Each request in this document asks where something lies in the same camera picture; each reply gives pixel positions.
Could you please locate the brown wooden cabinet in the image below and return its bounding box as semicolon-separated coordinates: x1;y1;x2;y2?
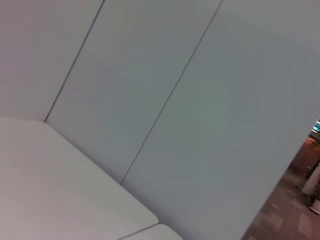
289;136;320;177

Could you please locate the white round pillar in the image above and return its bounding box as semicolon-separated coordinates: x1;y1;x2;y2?
301;161;320;196

